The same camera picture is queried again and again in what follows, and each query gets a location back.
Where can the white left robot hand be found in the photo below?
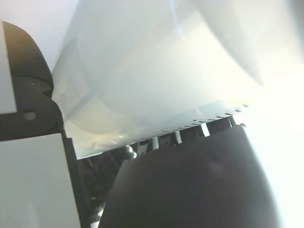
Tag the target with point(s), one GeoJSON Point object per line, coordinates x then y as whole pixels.
{"type": "Point", "coordinates": [190, 185]}

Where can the large clear plastic syringe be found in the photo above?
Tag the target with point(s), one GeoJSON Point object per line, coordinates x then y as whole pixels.
{"type": "Point", "coordinates": [142, 83]}

